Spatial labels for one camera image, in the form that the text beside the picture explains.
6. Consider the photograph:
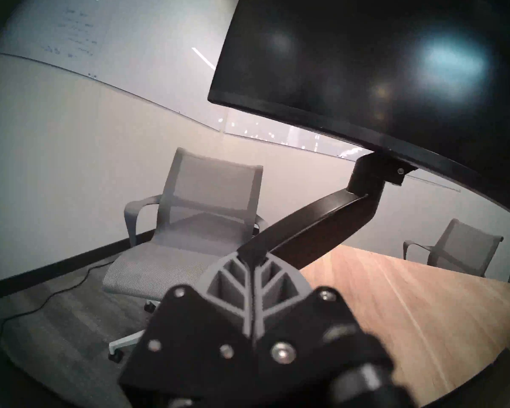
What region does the glass whiteboard with handwriting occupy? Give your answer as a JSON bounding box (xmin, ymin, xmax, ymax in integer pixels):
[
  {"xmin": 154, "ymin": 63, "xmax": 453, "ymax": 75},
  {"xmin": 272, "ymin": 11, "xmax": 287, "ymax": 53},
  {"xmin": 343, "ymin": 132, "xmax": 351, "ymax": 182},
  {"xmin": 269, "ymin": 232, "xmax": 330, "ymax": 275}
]
[{"xmin": 0, "ymin": 0, "xmax": 221, "ymax": 133}]

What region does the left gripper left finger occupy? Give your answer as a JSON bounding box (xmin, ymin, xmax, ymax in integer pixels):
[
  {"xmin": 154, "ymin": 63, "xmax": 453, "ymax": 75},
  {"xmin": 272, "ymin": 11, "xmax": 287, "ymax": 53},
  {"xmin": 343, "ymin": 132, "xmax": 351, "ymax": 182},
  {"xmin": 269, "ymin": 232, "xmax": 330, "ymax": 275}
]
[{"xmin": 119, "ymin": 252, "xmax": 256, "ymax": 396}]

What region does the black floor cable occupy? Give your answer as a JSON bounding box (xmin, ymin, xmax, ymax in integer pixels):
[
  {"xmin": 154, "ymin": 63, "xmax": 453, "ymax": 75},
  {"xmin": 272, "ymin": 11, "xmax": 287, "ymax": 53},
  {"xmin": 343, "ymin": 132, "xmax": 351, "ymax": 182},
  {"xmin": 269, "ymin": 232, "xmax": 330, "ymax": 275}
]
[{"xmin": 0, "ymin": 252, "xmax": 124, "ymax": 331}]

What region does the black curved wide monitor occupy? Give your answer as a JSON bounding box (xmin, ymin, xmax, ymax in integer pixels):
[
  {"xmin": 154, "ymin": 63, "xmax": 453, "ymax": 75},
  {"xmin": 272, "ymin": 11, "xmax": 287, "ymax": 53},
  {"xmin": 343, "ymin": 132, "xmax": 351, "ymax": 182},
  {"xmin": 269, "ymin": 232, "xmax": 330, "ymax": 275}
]
[{"xmin": 207, "ymin": 0, "xmax": 510, "ymax": 229}]

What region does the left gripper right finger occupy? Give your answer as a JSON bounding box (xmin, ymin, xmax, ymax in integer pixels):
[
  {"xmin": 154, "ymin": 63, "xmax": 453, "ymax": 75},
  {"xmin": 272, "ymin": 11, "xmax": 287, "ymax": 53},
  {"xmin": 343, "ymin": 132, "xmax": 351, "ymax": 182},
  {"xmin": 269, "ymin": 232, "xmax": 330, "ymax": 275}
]
[{"xmin": 253, "ymin": 254, "xmax": 392, "ymax": 396}]

